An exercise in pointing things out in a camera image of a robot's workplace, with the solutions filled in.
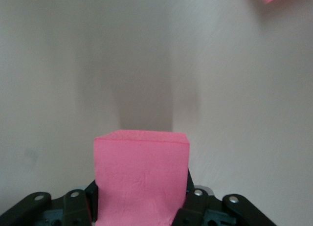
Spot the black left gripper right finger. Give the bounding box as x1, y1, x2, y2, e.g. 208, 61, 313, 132
171, 166, 277, 226

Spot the brown table cover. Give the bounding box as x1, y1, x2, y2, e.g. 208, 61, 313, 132
0, 0, 313, 226

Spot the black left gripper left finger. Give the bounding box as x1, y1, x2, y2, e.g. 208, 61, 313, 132
0, 179, 99, 226

